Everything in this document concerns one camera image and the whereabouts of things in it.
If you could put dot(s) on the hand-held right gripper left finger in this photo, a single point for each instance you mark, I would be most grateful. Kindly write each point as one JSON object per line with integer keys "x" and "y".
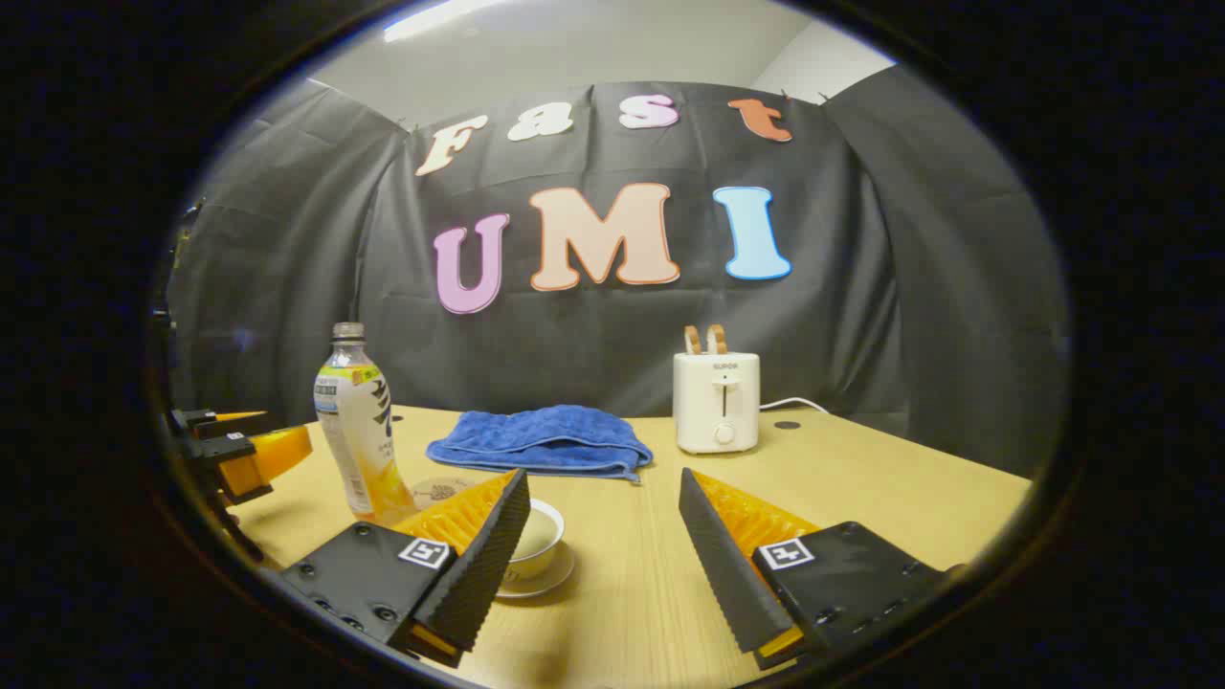
{"x": 478, "y": 574}

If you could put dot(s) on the toast slice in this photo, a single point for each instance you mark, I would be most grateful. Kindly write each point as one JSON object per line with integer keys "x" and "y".
{"x": 692, "y": 340}
{"x": 717, "y": 339}

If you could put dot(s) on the clear water bottle yellow label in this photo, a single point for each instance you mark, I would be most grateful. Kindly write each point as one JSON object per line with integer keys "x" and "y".
{"x": 364, "y": 431}

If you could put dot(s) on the white toaster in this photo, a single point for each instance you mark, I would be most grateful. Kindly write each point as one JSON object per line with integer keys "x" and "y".
{"x": 716, "y": 402}

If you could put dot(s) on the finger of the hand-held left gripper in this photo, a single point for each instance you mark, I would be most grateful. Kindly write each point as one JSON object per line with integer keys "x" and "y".
{"x": 278, "y": 455}
{"x": 206, "y": 418}

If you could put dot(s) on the blue towel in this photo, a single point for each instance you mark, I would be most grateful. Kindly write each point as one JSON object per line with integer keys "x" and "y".
{"x": 545, "y": 438}

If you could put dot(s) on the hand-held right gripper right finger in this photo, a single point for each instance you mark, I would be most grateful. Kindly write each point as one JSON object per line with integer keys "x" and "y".
{"x": 727, "y": 574}

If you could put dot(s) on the white saucer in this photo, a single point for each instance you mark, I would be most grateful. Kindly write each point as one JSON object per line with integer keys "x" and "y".
{"x": 557, "y": 578}

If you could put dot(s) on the round cork coaster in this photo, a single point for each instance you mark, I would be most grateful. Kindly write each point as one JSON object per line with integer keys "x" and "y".
{"x": 435, "y": 490}

